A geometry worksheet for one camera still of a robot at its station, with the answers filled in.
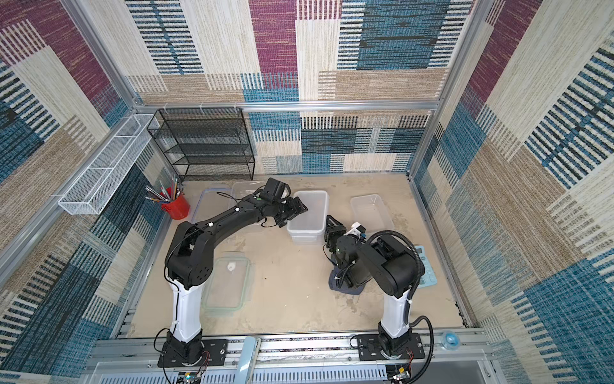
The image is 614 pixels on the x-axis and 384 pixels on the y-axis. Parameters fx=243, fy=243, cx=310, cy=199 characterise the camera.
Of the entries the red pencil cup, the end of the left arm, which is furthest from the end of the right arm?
the red pencil cup

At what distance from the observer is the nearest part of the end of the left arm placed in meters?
0.76

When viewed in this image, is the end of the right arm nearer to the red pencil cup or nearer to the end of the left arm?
the end of the left arm
